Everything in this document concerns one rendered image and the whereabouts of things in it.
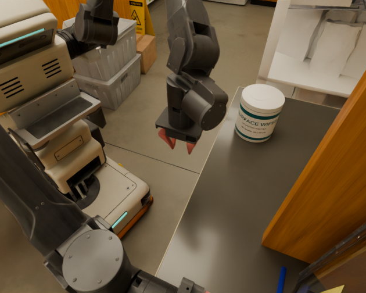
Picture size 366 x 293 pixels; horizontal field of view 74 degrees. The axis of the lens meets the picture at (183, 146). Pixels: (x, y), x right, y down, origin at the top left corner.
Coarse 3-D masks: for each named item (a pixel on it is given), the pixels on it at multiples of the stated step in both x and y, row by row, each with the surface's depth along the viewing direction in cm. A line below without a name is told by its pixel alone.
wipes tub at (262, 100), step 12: (264, 84) 79; (252, 96) 74; (264, 96) 74; (276, 96) 74; (240, 108) 78; (252, 108) 72; (264, 108) 70; (276, 108) 71; (240, 120) 79; (252, 120) 75; (264, 120) 74; (276, 120) 76; (240, 132) 82; (252, 132) 78; (264, 132) 78
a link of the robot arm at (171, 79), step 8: (168, 80) 44; (176, 80) 44; (184, 80) 43; (168, 88) 44; (176, 88) 43; (184, 88) 42; (168, 96) 46; (176, 96) 44; (184, 96) 43; (176, 104) 46
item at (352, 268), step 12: (360, 240) 31; (348, 252) 32; (360, 252) 28; (336, 264) 34; (348, 264) 30; (360, 264) 26; (312, 276) 41; (324, 276) 35; (336, 276) 31; (348, 276) 27; (360, 276) 25; (300, 288) 43; (312, 288) 37; (324, 288) 32; (348, 288) 25; (360, 288) 23
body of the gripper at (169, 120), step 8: (168, 104) 48; (168, 112) 50; (176, 112) 47; (184, 112) 47; (160, 120) 52; (168, 120) 52; (176, 120) 49; (184, 120) 49; (192, 120) 50; (168, 128) 51; (176, 128) 51; (184, 128) 51; (192, 128) 51; (200, 128) 51; (192, 136) 50; (200, 136) 51
